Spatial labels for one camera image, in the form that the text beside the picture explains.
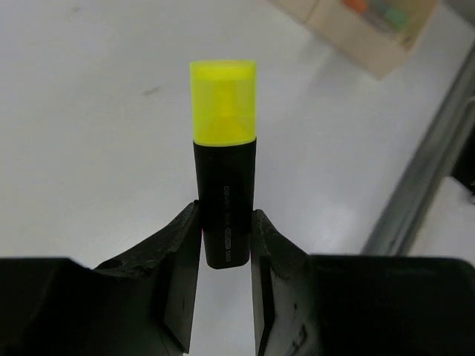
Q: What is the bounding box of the wooden compartment tray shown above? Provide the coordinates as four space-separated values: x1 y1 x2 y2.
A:
272 0 439 78

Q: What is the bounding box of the pastel green highlighter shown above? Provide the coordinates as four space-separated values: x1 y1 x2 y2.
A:
370 0 410 32

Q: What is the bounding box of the yellow cap black highlighter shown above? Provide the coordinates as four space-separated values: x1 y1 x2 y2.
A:
190 60 257 269

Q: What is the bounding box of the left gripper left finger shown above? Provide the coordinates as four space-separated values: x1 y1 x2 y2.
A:
1 202 201 355

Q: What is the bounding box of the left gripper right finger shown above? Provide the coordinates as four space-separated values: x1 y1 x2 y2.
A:
251 210 474 355

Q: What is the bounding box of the pastel orange cap highlighter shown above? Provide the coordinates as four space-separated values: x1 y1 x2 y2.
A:
342 0 369 13

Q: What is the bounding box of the aluminium table frame rail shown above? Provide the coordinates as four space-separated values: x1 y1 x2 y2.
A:
361 49 474 256

